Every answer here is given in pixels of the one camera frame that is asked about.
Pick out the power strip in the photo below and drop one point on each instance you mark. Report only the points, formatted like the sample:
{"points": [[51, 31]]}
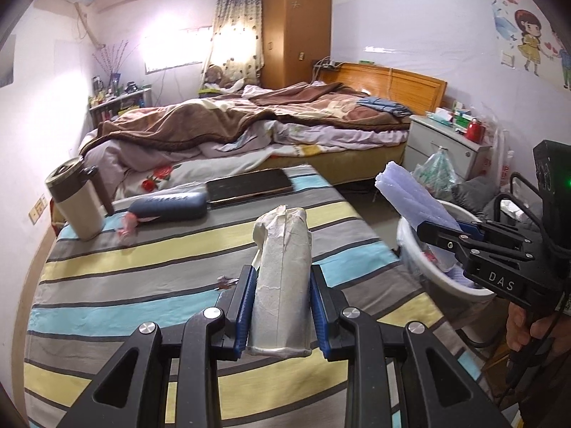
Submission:
{"points": [[325, 64]]}

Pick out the person's right hand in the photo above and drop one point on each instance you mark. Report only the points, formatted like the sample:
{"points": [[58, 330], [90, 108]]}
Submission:
{"points": [[517, 325]]}

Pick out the white trash bin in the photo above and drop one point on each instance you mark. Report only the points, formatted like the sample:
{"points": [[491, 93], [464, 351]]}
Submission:
{"points": [[428, 272]]}

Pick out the striped tablecloth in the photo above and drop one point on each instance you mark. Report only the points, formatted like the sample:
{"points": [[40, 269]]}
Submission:
{"points": [[134, 276]]}

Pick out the brown teddy bear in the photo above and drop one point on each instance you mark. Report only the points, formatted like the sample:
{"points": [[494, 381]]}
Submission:
{"points": [[216, 76]]}

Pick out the green plastic bag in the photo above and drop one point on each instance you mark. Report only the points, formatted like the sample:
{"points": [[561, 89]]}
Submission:
{"points": [[435, 169]]}

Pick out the wooden wardrobe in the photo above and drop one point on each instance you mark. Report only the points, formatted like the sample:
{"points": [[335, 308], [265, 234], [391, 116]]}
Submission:
{"points": [[294, 31]]}

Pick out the brown beige kettle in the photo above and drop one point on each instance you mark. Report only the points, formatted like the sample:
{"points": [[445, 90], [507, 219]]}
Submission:
{"points": [[78, 200]]}

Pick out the clear plastic cup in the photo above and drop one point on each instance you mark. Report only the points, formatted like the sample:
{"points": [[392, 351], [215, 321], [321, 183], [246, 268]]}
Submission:
{"points": [[131, 224]]}

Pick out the dark tablet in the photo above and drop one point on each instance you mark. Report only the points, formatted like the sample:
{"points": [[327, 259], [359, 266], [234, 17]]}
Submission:
{"points": [[250, 185]]}

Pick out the dotted curtain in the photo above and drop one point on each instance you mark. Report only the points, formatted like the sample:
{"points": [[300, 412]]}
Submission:
{"points": [[236, 31]]}

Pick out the window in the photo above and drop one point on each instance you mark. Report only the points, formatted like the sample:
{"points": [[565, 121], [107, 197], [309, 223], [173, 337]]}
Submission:
{"points": [[178, 51]]}

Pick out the bed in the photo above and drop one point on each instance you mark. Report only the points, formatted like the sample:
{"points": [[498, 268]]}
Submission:
{"points": [[290, 151]]}

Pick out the grey cloth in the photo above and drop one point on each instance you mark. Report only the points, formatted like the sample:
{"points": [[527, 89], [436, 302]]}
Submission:
{"points": [[475, 194]]}

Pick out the dark blue glasses case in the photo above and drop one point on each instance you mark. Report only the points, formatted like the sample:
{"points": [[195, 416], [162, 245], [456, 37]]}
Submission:
{"points": [[171, 207]]}

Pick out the beige paper pack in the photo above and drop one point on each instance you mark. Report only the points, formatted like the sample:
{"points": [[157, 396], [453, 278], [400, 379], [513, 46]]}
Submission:
{"points": [[281, 276]]}

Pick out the green white boxes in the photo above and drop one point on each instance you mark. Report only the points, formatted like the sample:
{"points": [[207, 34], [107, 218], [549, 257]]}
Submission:
{"points": [[450, 117]]}

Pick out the cluttered white shelf desk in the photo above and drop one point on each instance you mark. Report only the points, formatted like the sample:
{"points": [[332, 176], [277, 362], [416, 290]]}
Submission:
{"points": [[118, 107]]}

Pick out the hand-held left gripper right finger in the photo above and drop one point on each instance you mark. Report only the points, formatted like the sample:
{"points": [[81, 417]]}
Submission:
{"points": [[317, 307]]}

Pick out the wooden headboard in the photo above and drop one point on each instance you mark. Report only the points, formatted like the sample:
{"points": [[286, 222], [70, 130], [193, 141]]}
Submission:
{"points": [[401, 87]]}

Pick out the red container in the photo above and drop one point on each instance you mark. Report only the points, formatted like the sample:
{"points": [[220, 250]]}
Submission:
{"points": [[474, 130]]}

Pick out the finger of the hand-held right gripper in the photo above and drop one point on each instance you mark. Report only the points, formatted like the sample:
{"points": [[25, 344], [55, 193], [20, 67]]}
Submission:
{"points": [[473, 230], [446, 243]]}

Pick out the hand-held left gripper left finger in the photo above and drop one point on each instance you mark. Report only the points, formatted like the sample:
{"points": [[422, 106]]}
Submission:
{"points": [[247, 303]]}

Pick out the cartoon figure wall decal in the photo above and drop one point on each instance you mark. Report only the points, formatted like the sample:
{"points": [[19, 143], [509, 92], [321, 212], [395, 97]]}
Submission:
{"points": [[531, 40]]}

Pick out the white nightstand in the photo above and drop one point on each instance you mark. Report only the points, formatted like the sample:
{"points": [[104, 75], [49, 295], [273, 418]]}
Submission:
{"points": [[446, 142]]}

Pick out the lilac floral duvet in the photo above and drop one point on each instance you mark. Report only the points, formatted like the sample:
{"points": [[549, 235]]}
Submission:
{"points": [[312, 136]]}

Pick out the wall socket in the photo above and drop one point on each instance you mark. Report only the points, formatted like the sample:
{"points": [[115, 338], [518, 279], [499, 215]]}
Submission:
{"points": [[39, 209]]}

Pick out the blue folded clothes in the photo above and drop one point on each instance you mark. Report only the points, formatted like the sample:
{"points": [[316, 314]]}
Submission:
{"points": [[383, 105]]}

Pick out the decorative dry branches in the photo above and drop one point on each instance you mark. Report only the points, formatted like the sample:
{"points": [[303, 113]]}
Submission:
{"points": [[111, 60]]}

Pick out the dark candy wrapper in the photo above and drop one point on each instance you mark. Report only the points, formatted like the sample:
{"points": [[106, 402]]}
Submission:
{"points": [[226, 282]]}

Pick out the brown blanket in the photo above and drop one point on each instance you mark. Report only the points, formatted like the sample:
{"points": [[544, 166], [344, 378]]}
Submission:
{"points": [[200, 120]]}

